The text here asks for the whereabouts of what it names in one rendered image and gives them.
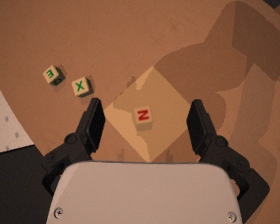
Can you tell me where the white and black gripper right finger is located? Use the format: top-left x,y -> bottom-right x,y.
186,99 -> 270,224

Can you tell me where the cream toy letter block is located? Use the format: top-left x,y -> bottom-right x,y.
134,105 -> 153,125
43,65 -> 66,86
72,77 -> 94,98

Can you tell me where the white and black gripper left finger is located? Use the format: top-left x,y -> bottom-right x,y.
21,98 -> 106,221

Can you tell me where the light tan flat mat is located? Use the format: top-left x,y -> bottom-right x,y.
104,66 -> 191,162

